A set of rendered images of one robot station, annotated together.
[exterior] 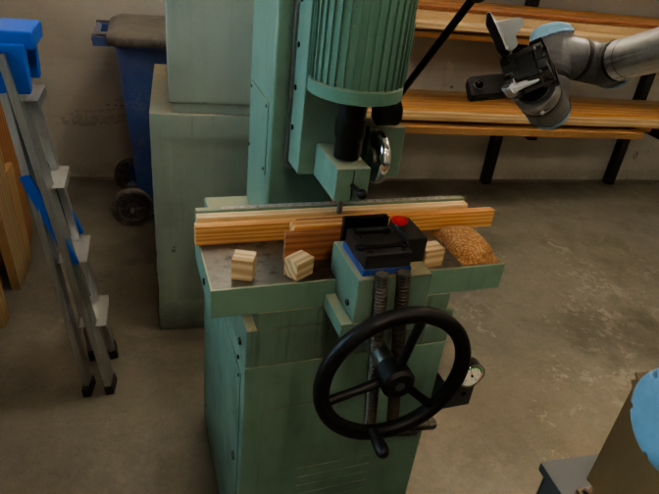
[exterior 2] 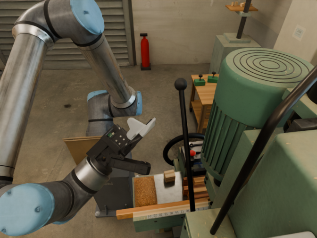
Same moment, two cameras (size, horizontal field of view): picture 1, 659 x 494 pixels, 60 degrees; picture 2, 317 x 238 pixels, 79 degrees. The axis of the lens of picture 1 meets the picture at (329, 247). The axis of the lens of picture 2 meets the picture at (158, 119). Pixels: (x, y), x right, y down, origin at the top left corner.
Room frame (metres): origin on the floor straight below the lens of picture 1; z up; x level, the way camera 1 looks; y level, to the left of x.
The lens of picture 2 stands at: (1.45, -0.14, 1.68)
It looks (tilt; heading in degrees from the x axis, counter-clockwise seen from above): 42 degrees down; 194
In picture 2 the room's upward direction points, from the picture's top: straight up
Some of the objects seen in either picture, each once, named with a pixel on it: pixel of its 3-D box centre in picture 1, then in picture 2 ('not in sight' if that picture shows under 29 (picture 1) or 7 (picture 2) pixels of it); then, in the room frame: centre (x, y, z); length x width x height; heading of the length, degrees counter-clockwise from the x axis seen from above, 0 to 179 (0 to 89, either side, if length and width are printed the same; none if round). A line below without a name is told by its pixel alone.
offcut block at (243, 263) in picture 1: (243, 265); not in sight; (0.87, 0.15, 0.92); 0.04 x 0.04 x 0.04; 1
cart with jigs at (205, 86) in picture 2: not in sight; (221, 102); (-0.45, 0.14, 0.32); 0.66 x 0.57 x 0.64; 108
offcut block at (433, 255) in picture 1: (430, 254); (169, 175); (1.00, -0.20, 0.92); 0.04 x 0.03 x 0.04; 118
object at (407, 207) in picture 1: (340, 219); (211, 206); (1.09, -0.02, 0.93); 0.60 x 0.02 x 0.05; 112
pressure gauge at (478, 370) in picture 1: (467, 373); not in sight; (0.97, -0.33, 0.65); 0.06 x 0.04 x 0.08; 112
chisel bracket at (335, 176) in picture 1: (340, 174); (219, 192); (1.08, -0.01, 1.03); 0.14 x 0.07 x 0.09; 22
